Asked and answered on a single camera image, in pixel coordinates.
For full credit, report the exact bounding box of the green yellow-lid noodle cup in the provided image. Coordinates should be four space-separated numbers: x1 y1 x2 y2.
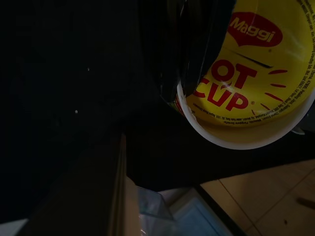
167 0 315 150

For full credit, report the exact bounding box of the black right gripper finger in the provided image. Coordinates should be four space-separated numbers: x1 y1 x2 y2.
158 0 234 116

